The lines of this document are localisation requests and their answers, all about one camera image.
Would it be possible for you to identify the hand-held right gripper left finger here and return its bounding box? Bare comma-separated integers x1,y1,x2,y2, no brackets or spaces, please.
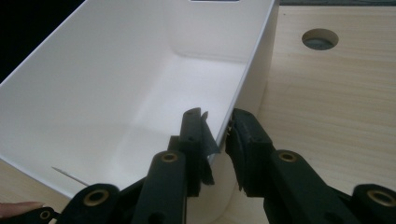
178,106,222,198

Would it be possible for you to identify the round table cable hole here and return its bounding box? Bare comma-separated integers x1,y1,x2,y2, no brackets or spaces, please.
301,28,340,51

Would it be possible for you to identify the white plastic bin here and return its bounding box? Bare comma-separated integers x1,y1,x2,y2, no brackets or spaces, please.
0,0,280,224

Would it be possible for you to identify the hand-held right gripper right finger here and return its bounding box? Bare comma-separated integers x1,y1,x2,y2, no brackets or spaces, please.
224,107,276,199

